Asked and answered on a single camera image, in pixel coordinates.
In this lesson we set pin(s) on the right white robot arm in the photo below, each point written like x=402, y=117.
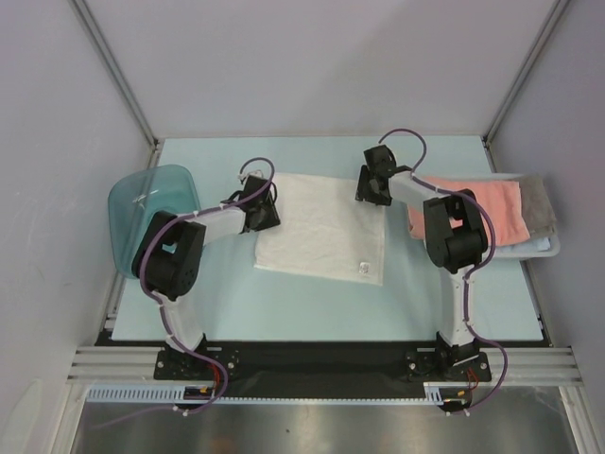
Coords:
x=457, y=231

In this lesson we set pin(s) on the pink towel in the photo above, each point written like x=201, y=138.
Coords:
x=502, y=202

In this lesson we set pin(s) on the grey towel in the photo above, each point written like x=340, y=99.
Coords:
x=536, y=208

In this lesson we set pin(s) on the white plastic basket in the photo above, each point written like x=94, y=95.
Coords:
x=554, y=240

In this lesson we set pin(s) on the light blue towel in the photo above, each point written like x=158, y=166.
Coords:
x=528, y=248

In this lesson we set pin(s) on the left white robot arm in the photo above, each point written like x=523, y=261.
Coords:
x=168, y=258

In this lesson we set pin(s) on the aluminium rail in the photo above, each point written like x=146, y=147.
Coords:
x=544, y=366

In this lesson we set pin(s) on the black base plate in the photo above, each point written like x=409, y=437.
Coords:
x=333, y=365

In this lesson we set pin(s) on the white towel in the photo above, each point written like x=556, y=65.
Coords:
x=324, y=232

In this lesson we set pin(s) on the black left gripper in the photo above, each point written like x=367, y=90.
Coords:
x=272, y=219

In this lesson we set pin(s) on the white slotted cable duct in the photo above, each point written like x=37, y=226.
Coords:
x=198, y=394

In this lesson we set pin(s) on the teal plastic basin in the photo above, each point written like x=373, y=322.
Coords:
x=135, y=199

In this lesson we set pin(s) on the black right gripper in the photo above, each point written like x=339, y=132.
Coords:
x=371, y=192

